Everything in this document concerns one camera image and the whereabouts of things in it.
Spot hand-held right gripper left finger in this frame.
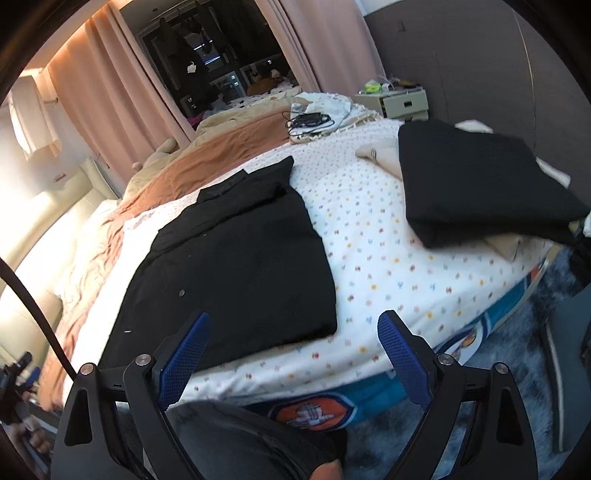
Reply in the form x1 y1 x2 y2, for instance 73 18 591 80
50 311 211 480

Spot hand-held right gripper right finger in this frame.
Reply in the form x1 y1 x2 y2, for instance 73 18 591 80
378 310 539 480

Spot black jacket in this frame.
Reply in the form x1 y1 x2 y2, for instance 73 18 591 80
99 156 338 374

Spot dark clothes pile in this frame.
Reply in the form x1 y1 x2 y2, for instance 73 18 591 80
568 217 591 259

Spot pile of white clothes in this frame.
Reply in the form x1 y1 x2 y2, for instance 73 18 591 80
288 91 370 137

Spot hanging dark clothes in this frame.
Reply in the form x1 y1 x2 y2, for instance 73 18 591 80
157 14 232 112

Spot person's left hand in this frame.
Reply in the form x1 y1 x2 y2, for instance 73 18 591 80
9 415 58 457

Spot person's right hand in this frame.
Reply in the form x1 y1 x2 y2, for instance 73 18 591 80
310 460 345 480

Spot white dotted bed sheet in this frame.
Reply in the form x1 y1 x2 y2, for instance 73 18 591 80
69 117 561 414

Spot person's leg in grey pants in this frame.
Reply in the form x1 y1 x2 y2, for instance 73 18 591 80
166 401 349 480

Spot cream padded headboard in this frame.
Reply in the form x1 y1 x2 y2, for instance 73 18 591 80
0 157 121 352

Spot folded black garment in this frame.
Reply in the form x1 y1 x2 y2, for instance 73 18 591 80
398 119 591 250

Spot orange blanket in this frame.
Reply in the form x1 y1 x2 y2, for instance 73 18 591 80
37 108 301 407

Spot folded beige garment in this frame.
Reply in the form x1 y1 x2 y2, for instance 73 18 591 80
355 119 573 261

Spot beige plush toy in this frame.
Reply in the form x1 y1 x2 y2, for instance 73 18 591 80
131 137 181 174

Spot beige quilt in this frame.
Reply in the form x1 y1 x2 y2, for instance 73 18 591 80
124 90 305 195

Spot white nightstand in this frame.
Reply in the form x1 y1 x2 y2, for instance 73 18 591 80
355 85 428 121

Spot hanging white shirt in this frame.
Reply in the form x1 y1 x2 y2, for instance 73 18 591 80
9 74 63 160

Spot brown plush toy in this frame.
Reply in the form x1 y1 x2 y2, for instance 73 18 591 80
249 69 287 95

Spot pink curtain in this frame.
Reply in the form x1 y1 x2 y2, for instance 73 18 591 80
256 0 386 93
46 0 195 171

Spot black cable bundle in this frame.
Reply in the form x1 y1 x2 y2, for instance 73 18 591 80
286 111 335 134

